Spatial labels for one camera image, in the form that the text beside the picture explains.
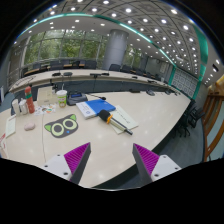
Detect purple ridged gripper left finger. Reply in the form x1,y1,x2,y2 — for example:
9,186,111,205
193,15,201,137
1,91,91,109
42,142,92,185

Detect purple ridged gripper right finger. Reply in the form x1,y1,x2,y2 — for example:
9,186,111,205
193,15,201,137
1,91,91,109
131,143,183,184

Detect cat face mouse pad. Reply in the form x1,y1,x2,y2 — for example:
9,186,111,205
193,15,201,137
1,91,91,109
44,114,78,138

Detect pink computer mouse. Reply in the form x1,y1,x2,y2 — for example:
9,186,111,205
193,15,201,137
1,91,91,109
24,122,36,131

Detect blue book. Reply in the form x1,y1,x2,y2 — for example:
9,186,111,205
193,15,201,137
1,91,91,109
76,99,116,119

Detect white booklet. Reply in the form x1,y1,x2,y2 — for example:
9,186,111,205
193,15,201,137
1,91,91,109
111,105,139,130

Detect sticker sheet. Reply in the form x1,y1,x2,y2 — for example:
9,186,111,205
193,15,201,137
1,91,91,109
34,104,56,116

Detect black conference phone device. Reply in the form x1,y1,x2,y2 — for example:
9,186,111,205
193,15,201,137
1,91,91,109
67,93,87,106

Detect paper cup with green print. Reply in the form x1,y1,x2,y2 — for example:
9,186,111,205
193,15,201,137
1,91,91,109
56,90,67,108

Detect white paper at left edge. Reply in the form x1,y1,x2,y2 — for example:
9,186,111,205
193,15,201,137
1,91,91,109
5,115,16,137

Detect long curved conference desk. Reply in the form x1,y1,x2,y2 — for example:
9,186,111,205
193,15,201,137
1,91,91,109
9,69,175,93

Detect white bottle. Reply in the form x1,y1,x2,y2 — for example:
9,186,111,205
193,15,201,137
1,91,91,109
19,99,28,115
12,99,20,116

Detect orange red bottle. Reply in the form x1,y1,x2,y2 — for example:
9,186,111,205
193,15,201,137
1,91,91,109
25,86,35,114

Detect grey round pillar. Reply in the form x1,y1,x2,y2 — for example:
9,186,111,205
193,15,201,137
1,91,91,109
102,29,129,70

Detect black microphone with orange ring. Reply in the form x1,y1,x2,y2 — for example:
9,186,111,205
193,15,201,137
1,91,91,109
99,110,133,135

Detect wooden chair frame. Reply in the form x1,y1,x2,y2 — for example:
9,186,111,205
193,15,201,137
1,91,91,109
202,74,224,162

